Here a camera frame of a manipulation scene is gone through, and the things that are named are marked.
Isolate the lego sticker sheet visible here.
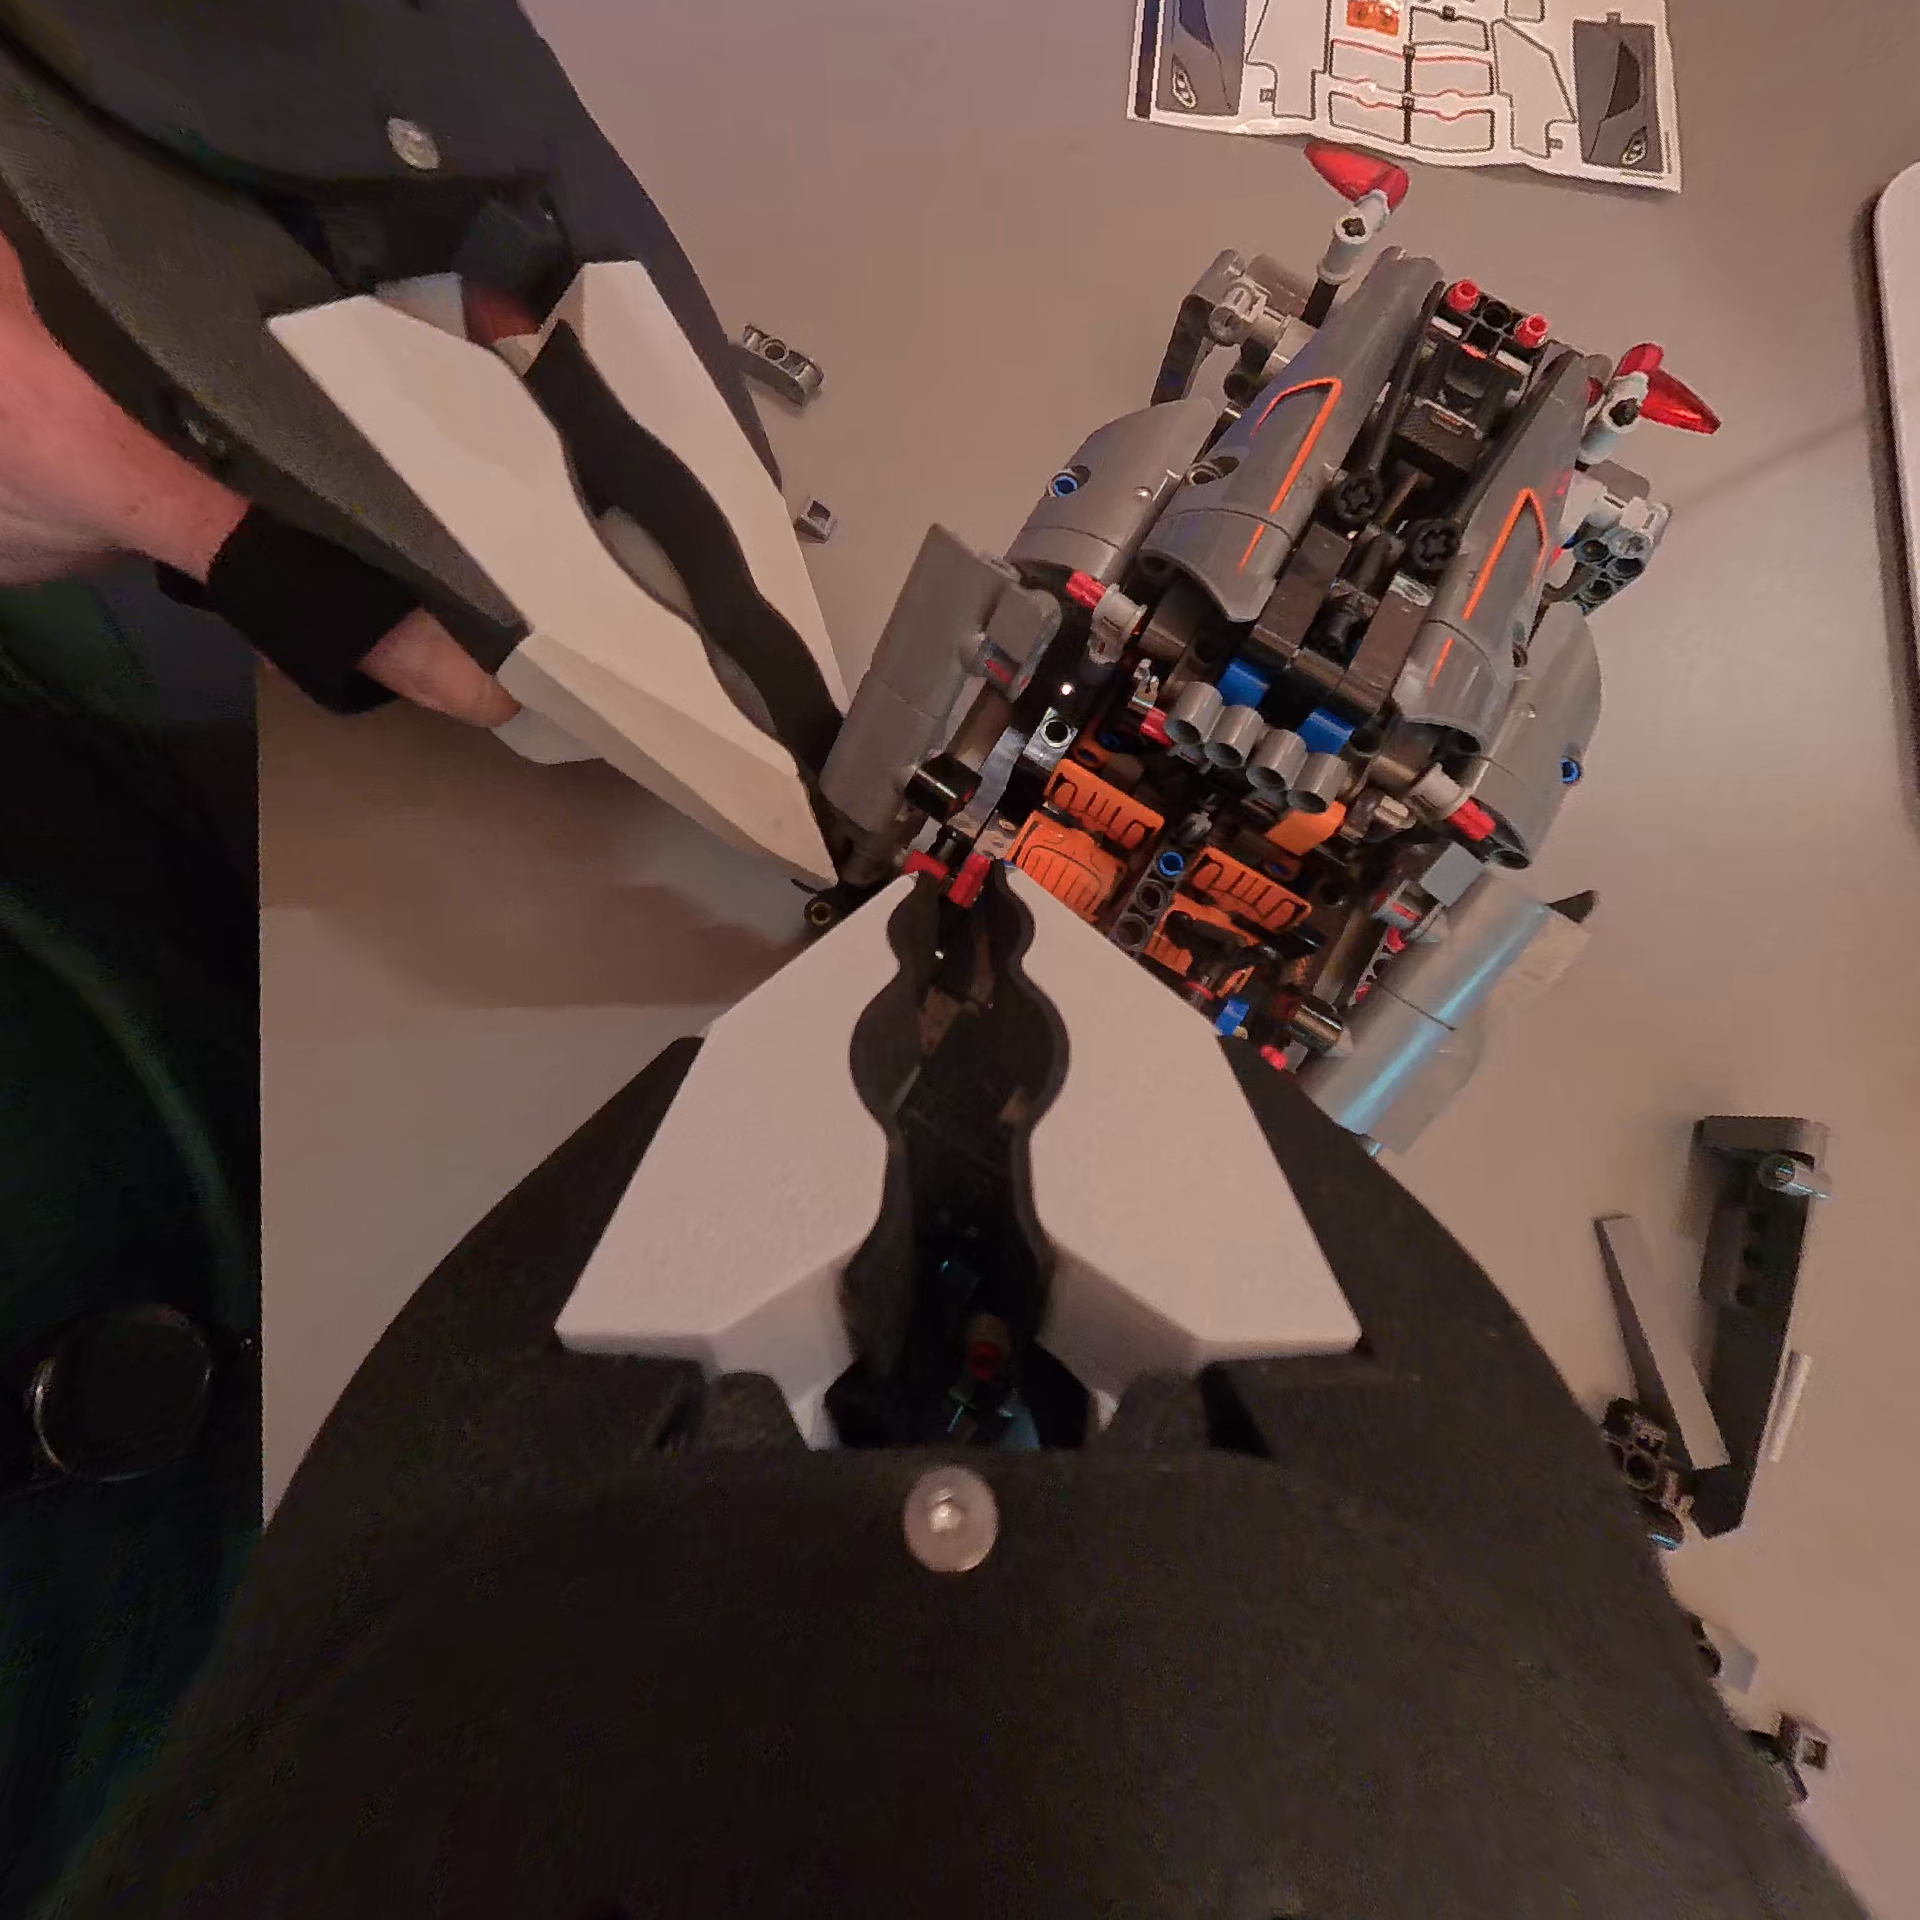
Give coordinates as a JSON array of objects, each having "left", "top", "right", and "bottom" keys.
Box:
[{"left": 1126, "top": 0, "right": 1682, "bottom": 194}]

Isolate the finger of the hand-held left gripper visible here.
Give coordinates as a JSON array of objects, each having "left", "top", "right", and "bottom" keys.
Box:
[
  {"left": 269, "top": 293, "right": 841, "bottom": 889},
  {"left": 496, "top": 264, "right": 850, "bottom": 740}
]

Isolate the grey lego car model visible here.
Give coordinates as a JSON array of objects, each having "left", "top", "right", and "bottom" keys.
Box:
[{"left": 803, "top": 141, "right": 1721, "bottom": 1156}]

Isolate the pile of small lego pieces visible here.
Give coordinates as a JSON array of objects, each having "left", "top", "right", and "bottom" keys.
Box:
[{"left": 1602, "top": 1395, "right": 1835, "bottom": 1801}]

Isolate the dark grey lego panel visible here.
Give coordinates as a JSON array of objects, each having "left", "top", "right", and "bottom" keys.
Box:
[{"left": 1593, "top": 1119, "right": 1833, "bottom": 1541}]

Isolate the black badge reel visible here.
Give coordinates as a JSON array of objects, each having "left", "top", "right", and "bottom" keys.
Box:
[{"left": 28, "top": 1303, "right": 224, "bottom": 1491}]

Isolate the white stand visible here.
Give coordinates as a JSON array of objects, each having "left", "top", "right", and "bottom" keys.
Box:
[{"left": 1874, "top": 181, "right": 1920, "bottom": 634}]

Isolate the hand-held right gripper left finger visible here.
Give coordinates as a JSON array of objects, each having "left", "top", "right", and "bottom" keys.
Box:
[{"left": 556, "top": 879, "right": 936, "bottom": 1445}]

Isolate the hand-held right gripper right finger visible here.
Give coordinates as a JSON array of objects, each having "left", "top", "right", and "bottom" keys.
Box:
[{"left": 995, "top": 865, "right": 1365, "bottom": 1432}]

